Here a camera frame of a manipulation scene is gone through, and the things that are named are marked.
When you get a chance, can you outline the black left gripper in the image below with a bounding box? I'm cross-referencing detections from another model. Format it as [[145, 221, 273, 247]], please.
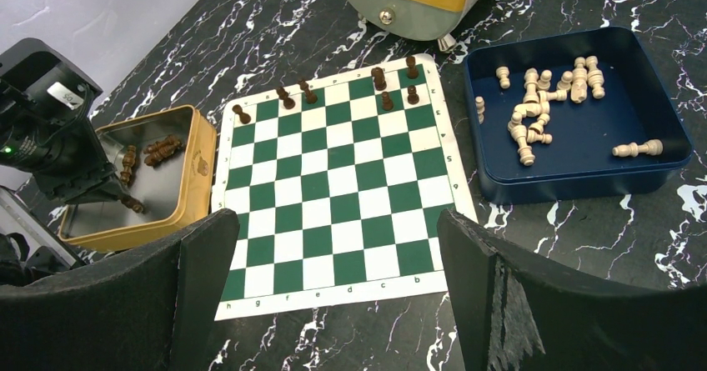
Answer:
[[1, 38, 130, 204]]

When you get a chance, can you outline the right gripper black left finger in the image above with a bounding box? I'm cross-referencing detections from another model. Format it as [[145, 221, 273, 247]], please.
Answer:
[[1, 209, 240, 370]]

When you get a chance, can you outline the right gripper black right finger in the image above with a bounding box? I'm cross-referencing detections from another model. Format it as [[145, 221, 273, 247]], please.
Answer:
[[437, 209, 706, 370]]

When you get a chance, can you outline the blue square tray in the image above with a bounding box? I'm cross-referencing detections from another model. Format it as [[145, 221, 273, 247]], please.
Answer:
[[464, 27, 693, 204]]

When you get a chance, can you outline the pile of light chess pieces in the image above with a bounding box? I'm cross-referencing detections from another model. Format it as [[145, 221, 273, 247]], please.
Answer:
[[506, 56, 605, 167]]

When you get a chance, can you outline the gold metal tin tray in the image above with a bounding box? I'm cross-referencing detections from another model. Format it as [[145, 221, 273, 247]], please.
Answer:
[[58, 105, 217, 253]]

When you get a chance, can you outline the green white chess board mat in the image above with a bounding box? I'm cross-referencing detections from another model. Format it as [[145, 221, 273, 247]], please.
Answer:
[[211, 54, 475, 320]]

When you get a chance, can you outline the dark brown pawn piece corner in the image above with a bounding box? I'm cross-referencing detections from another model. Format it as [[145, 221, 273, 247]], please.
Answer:
[[120, 195, 145, 213]]

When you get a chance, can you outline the dark brown chess piece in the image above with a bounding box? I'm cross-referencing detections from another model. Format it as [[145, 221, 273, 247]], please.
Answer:
[[276, 87, 296, 109], [143, 134, 183, 167]]

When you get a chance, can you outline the dark brown bishop piece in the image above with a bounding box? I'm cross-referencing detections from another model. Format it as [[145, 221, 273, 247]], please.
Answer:
[[119, 145, 137, 186]]

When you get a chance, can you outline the light wooden pawn lone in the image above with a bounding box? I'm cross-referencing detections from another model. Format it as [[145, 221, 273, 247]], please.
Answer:
[[611, 139, 664, 158]]

